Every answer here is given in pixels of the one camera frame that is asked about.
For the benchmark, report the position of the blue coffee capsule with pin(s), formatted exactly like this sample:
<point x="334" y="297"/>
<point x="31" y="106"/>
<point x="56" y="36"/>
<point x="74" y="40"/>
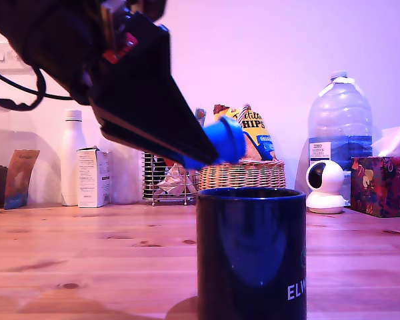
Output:
<point x="231" y="140"/>

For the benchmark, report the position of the crumpled white paper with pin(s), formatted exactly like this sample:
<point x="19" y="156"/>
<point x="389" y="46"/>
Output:
<point x="171" y="183"/>

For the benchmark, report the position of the white carton box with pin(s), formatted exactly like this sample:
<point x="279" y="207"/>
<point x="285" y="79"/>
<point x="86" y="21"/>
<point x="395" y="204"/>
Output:
<point x="95" y="180"/>

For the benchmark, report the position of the white metal bottle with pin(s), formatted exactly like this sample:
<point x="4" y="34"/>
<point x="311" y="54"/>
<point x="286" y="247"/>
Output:
<point x="71" y="160"/>

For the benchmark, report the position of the wicker basket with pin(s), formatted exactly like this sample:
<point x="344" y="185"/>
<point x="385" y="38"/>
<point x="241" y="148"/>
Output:
<point x="243" y="175"/>

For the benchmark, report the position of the tortilla chips bag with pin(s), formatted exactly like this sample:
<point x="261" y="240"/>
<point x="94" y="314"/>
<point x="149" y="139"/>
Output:
<point x="258" y="133"/>

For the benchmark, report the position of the brown paper pouch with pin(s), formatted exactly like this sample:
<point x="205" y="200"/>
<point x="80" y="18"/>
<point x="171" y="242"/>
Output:
<point x="21" y="180"/>

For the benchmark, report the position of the dark blue ceramic mug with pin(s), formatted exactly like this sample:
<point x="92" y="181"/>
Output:
<point x="250" y="253"/>

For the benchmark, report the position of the large clear water bottle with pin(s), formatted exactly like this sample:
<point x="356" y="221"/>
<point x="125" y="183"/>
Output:
<point x="340" y="120"/>

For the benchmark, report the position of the floral tissue box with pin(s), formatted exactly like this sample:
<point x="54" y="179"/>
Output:
<point x="383" y="186"/>

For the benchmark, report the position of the white tissue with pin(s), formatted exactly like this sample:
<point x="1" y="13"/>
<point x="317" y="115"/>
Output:
<point x="395" y="141"/>

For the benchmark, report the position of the white wall socket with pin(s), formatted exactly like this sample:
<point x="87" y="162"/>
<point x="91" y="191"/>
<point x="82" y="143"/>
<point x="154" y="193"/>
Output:
<point x="3" y="56"/>

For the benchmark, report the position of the small white round camera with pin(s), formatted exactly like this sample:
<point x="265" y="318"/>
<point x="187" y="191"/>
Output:
<point x="330" y="196"/>

